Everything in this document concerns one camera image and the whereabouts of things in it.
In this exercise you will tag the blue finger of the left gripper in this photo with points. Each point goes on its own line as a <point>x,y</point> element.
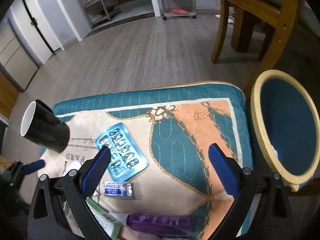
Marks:
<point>34,166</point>

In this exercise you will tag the wooden chair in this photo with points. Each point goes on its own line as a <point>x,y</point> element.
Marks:
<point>280,20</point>

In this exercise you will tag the blue blister pill pack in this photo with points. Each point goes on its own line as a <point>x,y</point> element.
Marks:
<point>126,158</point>

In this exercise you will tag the teal bin yellow rim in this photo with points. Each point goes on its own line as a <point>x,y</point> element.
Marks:
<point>286,126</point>

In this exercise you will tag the white door black handle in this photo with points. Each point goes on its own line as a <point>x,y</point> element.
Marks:
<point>35,29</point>

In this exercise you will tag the green white medicine box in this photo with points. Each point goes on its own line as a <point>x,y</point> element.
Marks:
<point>108,223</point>

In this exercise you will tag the purple tube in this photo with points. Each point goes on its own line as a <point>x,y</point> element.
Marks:
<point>172,226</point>

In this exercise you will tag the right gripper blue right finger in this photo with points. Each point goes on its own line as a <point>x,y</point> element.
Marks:
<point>261,207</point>

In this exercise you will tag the metal kitchen shelf rack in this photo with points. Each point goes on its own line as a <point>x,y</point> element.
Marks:
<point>100,11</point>

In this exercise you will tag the teal patterned seat cushion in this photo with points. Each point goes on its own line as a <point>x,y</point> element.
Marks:
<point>173,127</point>

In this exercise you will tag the small white blue box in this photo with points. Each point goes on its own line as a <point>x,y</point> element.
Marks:
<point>118,189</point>

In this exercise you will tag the black mug white inside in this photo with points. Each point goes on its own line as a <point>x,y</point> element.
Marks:
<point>40,126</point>

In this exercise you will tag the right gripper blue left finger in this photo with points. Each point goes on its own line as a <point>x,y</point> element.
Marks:
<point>47,218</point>

